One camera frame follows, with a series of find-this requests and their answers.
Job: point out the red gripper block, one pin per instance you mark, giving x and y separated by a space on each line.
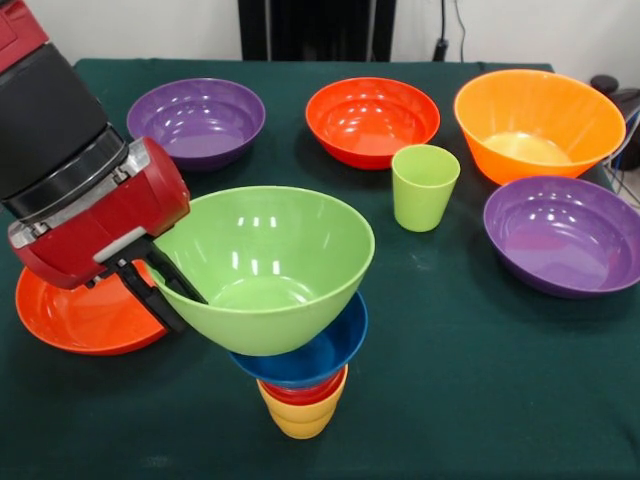
125 220

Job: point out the green plastic bowl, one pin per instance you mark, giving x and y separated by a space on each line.
270 240

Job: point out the red plastic cup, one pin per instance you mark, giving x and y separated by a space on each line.
300 395

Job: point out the small blue plastic bowl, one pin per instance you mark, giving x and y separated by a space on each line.
340 350

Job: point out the yellow plastic cup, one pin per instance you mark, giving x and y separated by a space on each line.
300 420

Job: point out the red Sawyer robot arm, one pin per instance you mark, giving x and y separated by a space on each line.
45 125

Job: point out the orange-red plastic bowl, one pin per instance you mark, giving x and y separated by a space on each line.
370 125
85 320

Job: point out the purple plastic bowl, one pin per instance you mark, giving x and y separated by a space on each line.
565 245
195 135

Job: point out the green plastic cup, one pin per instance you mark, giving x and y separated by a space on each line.
425 190

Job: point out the dark green tablecloth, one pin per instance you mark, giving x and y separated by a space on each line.
450 400

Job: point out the large orange plastic bowl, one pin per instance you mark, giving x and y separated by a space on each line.
530 115

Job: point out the black chair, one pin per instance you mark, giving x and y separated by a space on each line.
625 100

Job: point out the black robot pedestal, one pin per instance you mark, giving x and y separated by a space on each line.
325 30

